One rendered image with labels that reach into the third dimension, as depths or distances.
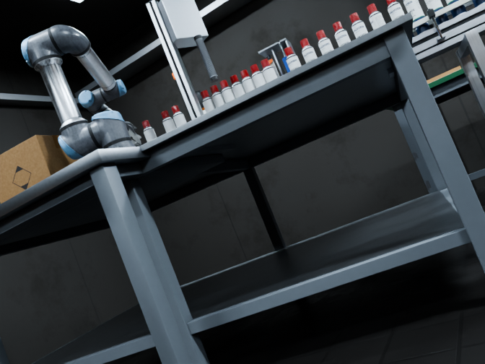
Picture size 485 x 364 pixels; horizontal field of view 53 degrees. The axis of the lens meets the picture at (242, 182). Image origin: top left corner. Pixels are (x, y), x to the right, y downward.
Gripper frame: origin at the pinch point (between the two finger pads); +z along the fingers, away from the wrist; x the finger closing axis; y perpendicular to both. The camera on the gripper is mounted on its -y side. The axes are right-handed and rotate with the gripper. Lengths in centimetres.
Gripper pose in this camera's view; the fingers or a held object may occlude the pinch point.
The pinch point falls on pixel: (138, 143)
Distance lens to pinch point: 243.2
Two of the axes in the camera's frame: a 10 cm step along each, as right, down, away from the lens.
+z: 7.6, 6.1, -2.2
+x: -5.7, 7.9, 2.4
